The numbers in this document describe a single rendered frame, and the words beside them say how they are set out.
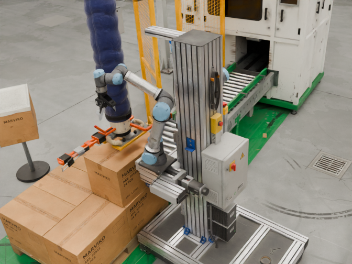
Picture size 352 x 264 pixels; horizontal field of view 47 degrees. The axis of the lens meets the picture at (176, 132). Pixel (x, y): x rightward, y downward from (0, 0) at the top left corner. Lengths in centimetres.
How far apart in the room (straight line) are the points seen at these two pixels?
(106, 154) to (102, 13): 123
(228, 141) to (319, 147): 234
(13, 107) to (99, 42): 173
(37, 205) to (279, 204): 239
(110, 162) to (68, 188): 64
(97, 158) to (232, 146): 120
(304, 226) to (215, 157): 158
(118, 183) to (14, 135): 159
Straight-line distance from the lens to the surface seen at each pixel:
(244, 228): 383
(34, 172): 519
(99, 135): 336
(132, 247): 394
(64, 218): 366
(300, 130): 556
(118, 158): 349
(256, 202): 439
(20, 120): 453
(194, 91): 280
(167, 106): 274
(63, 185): 401
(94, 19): 303
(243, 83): 545
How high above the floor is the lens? 299
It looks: 33 degrees down
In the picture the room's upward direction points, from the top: 5 degrees counter-clockwise
